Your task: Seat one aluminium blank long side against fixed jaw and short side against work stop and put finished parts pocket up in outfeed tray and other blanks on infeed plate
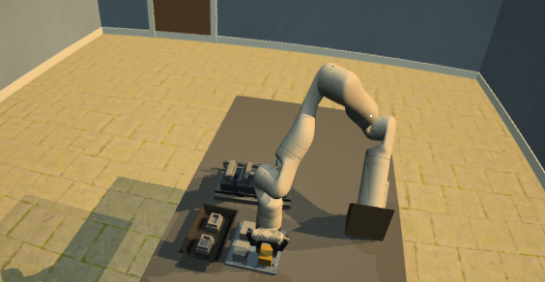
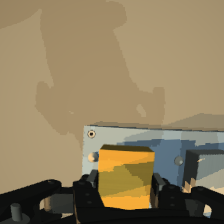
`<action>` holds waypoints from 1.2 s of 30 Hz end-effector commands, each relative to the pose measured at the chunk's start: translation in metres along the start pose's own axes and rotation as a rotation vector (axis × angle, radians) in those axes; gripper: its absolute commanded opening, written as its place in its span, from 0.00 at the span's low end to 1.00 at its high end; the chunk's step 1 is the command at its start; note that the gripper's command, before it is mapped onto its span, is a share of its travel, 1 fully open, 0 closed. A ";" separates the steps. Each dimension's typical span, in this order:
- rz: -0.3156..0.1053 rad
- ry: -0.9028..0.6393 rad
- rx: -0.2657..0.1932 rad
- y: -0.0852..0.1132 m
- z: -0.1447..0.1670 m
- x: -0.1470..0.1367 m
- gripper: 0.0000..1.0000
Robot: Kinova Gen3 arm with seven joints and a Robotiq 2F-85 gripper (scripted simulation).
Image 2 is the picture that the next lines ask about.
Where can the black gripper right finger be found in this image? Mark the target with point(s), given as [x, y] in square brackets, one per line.
[173, 203]

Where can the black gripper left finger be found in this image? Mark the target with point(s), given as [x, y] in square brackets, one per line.
[22, 206]

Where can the yellow-orange block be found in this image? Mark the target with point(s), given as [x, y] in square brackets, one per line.
[125, 174]

